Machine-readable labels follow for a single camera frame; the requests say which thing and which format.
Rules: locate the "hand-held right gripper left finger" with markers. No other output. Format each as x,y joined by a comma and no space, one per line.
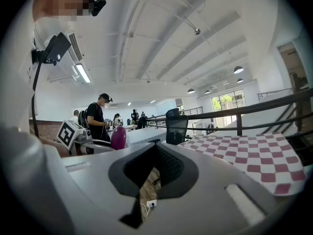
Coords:
97,180

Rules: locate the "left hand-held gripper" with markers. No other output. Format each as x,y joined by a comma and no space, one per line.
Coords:
67,133

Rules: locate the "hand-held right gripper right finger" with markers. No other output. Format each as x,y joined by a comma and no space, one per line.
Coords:
207,192

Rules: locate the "person's left forearm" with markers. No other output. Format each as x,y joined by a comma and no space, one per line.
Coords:
53,146

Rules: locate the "red white checkered cloth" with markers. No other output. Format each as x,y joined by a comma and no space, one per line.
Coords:
244,155

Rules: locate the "white grid-lined table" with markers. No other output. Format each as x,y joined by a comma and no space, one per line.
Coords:
146,136

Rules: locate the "white power strip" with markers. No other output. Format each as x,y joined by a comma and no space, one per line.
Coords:
151,204

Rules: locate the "black mesh office chair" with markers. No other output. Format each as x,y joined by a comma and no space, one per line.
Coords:
176,128

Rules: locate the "ceiling tube light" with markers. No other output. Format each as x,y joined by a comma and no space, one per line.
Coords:
83,73

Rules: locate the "large glass window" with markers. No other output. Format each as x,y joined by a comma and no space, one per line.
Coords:
228,101

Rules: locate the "black pendant lamp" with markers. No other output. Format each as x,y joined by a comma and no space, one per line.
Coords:
240,80
207,92
238,70
191,91

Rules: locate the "white ceiling air conditioner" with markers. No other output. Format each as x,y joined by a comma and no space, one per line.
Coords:
75,46

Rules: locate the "person's white shirt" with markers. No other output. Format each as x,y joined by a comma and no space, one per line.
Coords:
17,82

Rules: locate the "black chest-mounted device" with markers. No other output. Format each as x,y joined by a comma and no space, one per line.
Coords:
57,48

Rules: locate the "dark metal railing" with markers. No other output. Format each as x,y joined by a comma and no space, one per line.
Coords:
269,105

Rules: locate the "person's head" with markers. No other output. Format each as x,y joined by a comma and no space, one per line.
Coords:
61,1

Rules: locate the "black head-mounted camera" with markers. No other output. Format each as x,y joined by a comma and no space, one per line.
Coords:
99,5

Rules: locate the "ceiling dome camera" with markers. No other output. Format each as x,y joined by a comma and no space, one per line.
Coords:
197,31

